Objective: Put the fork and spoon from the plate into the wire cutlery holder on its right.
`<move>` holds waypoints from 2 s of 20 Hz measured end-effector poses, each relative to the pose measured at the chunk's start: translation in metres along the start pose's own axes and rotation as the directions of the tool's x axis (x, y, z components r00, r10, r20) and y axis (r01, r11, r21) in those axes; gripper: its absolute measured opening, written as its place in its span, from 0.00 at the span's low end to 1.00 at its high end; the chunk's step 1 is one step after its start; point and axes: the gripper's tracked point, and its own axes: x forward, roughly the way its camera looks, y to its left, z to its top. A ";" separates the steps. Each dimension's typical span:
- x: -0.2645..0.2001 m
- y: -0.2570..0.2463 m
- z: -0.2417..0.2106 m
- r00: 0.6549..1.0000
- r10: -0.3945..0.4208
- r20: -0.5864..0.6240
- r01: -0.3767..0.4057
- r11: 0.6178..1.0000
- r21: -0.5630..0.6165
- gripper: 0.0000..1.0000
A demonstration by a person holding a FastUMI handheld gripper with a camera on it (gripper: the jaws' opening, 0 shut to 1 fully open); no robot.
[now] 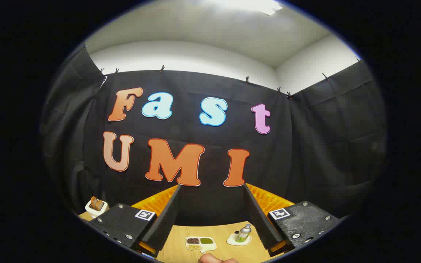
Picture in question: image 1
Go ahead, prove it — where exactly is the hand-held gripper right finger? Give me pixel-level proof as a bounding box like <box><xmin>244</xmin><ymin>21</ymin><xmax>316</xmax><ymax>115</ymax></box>
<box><xmin>243</xmin><ymin>183</ymin><xmax>343</xmax><ymax>257</ymax></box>

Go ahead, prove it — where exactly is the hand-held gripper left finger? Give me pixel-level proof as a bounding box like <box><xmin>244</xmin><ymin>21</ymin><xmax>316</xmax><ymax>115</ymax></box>
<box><xmin>87</xmin><ymin>184</ymin><xmax>182</xmax><ymax>258</ymax></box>

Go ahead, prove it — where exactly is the small green label bottle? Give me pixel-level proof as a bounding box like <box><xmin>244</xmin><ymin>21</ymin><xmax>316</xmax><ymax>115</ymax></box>
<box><xmin>235</xmin><ymin>224</ymin><xmax>252</xmax><ymax>243</ymax></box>

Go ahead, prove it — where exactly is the small white saucer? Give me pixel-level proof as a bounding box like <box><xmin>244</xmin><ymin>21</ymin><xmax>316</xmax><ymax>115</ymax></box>
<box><xmin>227</xmin><ymin>233</ymin><xmax>252</xmax><ymax>246</ymax></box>

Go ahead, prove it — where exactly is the white divided bean dish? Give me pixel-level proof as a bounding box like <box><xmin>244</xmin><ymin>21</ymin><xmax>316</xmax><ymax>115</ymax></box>
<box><xmin>185</xmin><ymin>236</ymin><xmax>217</xmax><ymax>254</ymax></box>

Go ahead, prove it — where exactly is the white toaster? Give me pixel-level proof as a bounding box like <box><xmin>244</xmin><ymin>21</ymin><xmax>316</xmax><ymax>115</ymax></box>
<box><xmin>85</xmin><ymin>199</ymin><xmax>109</xmax><ymax>219</ymax></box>

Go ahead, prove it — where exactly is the row of small cloth clips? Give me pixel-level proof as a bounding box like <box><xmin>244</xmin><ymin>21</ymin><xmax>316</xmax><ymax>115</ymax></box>
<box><xmin>83</xmin><ymin>44</ymin><xmax>361</xmax><ymax>100</ymax></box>

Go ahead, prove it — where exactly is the ceiling light panel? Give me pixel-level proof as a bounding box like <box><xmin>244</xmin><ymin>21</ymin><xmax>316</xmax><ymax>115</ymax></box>
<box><xmin>210</xmin><ymin>0</ymin><xmax>283</xmax><ymax>16</ymax></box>

